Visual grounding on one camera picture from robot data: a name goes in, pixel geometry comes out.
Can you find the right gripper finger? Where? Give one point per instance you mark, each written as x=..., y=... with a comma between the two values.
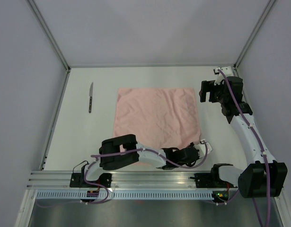
x=211, y=90
x=202, y=93

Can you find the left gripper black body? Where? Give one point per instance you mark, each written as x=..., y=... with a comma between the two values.
x=189, y=163

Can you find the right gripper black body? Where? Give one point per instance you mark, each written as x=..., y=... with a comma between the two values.
x=221, y=97

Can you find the pink cloth napkin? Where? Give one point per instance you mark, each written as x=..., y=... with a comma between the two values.
x=158, y=117

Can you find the steel knife black handle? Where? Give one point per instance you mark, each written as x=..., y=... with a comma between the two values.
x=90, y=98

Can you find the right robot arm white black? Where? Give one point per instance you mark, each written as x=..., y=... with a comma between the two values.
x=263, y=176

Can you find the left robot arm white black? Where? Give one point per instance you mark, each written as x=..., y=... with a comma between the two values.
x=120, y=152

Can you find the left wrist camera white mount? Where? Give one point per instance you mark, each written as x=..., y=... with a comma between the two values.
x=203, y=147

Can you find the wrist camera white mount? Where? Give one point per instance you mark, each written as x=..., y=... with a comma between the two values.
x=222, y=72
x=203, y=147

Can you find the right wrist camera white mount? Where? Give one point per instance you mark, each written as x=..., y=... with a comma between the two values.
x=222, y=72

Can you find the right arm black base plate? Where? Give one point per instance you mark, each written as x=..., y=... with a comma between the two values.
x=207, y=181

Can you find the right aluminium frame post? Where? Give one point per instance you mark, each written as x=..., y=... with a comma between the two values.
x=265, y=13

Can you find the aluminium frame post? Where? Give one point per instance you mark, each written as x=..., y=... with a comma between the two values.
x=265, y=13
x=44, y=26

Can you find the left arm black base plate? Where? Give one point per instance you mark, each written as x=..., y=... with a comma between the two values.
x=77, y=181

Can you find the aluminium mounting rail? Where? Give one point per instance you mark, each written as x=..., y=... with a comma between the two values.
x=148, y=180

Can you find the white slotted cable duct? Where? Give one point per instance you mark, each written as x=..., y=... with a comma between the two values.
x=126, y=194

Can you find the left aluminium frame post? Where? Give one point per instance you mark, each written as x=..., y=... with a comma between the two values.
x=44, y=26

